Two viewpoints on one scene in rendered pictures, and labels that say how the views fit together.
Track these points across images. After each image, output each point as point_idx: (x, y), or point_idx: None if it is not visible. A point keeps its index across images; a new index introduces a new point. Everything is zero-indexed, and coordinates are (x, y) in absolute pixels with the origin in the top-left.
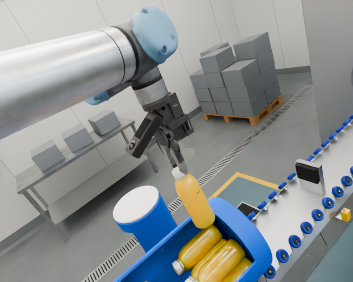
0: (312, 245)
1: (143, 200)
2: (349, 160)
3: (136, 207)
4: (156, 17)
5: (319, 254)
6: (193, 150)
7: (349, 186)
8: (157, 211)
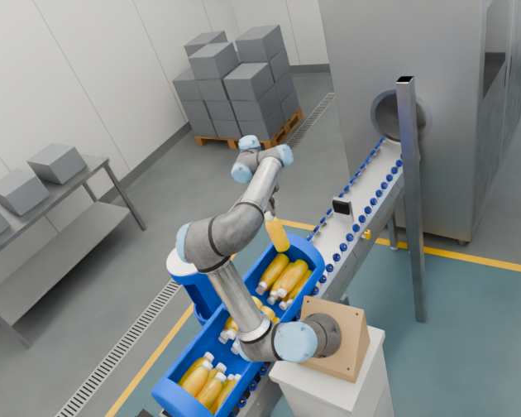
0: (347, 259)
1: None
2: (370, 193)
3: None
4: (287, 150)
5: (352, 265)
6: (278, 200)
7: (370, 213)
8: None
